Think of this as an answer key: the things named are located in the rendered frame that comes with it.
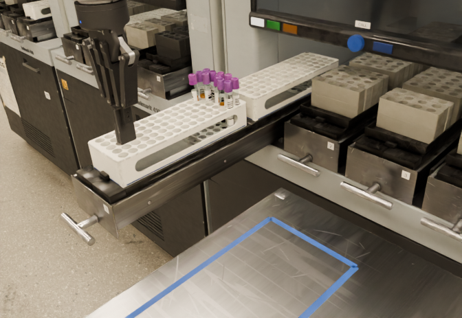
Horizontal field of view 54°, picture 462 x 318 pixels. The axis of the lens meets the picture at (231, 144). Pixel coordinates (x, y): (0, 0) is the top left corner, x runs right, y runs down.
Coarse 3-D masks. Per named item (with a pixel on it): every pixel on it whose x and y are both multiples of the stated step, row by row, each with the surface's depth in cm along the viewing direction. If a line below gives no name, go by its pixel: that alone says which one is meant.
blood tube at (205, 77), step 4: (204, 76) 88; (208, 76) 88; (204, 80) 88; (208, 80) 89; (204, 84) 89; (208, 84) 89; (204, 88) 90; (208, 88) 89; (208, 92) 90; (208, 96) 90; (208, 100) 91
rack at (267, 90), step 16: (288, 64) 106; (304, 64) 107; (320, 64) 106; (336, 64) 107; (240, 80) 99; (256, 80) 100; (272, 80) 98; (288, 80) 98; (304, 80) 100; (240, 96) 93; (256, 96) 91; (272, 96) 94; (288, 96) 104; (304, 96) 102; (256, 112) 92
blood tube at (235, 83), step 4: (232, 80) 85; (236, 80) 85; (232, 84) 86; (236, 84) 85; (232, 88) 86; (236, 88) 86; (232, 92) 87; (236, 92) 86; (232, 96) 87; (236, 96) 87; (236, 100) 87; (236, 104) 88
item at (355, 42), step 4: (352, 36) 80; (356, 36) 80; (360, 36) 80; (348, 40) 81; (352, 40) 81; (356, 40) 80; (360, 40) 80; (348, 44) 82; (352, 44) 81; (356, 44) 80; (360, 44) 80; (352, 48) 81; (356, 48) 81; (360, 48) 80
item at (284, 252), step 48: (288, 192) 70; (240, 240) 61; (288, 240) 60; (336, 240) 60; (384, 240) 60; (144, 288) 54; (192, 288) 54; (240, 288) 54; (288, 288) 53; (336, 288) 53; (384, 288) 53; (432, 288) 52
